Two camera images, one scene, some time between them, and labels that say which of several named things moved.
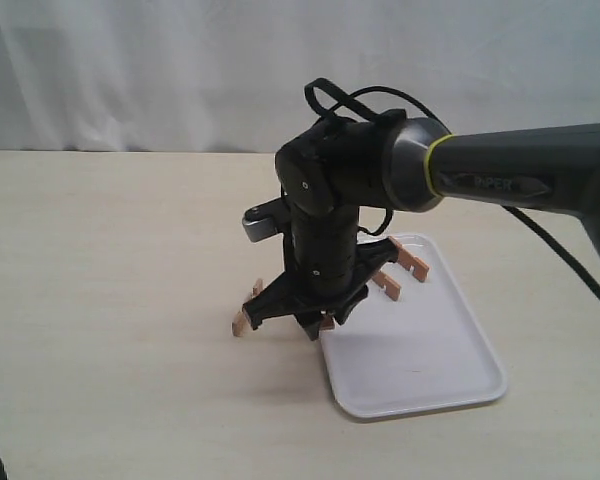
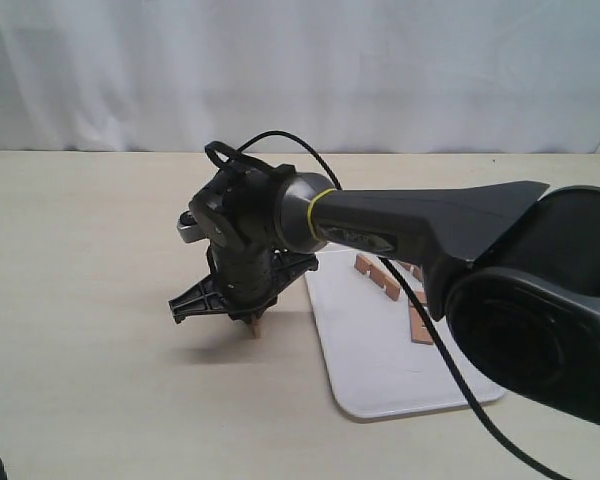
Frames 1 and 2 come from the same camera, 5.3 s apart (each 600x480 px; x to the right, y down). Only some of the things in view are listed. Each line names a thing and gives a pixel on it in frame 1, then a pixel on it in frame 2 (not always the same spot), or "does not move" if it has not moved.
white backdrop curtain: x=229 y=76 does not move
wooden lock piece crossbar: x=241 y=324 → x=256 y=328
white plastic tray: x=425 y=350 does not move
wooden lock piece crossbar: x=327 y=322 → x=419 y=331
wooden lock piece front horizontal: x=391 y=288 does not move
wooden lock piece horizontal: x=420 y=268 does not move
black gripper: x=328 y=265 → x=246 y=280
